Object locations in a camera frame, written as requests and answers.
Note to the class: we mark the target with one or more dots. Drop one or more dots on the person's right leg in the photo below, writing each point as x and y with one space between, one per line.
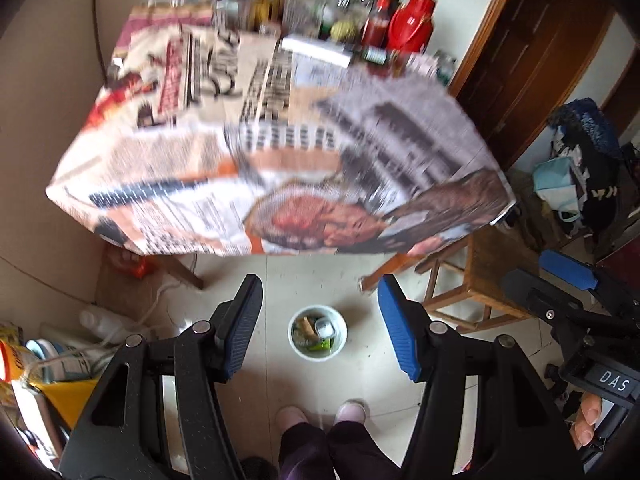
360 452

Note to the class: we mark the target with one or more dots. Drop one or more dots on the red chili sauce bottle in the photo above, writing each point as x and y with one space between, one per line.
375 25

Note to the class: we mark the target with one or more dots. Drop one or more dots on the blue white packet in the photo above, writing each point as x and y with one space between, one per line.
60 360

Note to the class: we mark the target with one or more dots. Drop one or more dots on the orange white container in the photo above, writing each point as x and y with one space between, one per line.
11 367

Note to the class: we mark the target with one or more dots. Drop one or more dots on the green custard apple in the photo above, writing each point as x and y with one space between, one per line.
345 30

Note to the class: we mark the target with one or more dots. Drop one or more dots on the yellow plastic bag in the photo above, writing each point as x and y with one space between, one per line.
65 400

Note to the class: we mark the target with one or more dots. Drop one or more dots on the black clothes pile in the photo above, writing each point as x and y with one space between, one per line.
605 195

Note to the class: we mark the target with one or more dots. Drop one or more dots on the dark wooden door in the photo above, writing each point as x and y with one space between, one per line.
540 50

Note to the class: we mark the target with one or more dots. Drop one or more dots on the clear glass jar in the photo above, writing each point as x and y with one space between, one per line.
445 67

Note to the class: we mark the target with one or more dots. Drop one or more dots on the blue knitted cloth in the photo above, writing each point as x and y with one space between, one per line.
587 125

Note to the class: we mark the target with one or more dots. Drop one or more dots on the gold-lidded clear jar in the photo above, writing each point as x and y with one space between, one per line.
302 10

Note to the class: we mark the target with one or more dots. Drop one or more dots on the white flat box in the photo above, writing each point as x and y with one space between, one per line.
315 50

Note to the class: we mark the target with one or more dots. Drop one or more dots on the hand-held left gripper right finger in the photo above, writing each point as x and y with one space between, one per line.
397 330

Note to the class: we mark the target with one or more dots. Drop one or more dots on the wooden stool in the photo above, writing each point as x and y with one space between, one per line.
490 280

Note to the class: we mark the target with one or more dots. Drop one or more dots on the small white grey container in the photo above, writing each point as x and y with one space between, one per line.
325 329

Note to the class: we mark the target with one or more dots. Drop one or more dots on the person's leg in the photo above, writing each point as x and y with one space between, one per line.
360 452
302 452

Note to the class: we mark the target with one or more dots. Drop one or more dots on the pink slipper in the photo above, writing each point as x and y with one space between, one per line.
290 416
352 412

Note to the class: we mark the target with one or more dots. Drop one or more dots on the red thermos flask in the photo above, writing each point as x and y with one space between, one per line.
410 25

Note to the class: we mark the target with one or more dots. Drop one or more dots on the white bowl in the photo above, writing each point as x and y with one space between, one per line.
300 352

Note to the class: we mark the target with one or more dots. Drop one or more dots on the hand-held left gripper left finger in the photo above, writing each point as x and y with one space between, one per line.
240 330

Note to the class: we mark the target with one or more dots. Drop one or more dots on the printed newspaper-pattern tablecloth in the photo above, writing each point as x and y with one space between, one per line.
300 160

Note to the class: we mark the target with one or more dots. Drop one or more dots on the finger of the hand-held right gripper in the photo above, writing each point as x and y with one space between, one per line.
567 266
530 295

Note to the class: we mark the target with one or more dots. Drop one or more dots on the dark green-label small bottle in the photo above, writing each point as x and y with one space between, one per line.
375 55

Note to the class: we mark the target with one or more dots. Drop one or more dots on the black-lidded clear jar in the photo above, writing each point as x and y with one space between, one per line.
232 10

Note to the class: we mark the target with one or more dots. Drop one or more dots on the person's left leg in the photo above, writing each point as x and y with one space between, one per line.
302 452

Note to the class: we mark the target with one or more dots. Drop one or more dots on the person's right hand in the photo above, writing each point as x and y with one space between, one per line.
590 417

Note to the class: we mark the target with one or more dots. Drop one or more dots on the green leaf scrap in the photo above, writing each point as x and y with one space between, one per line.
322 345

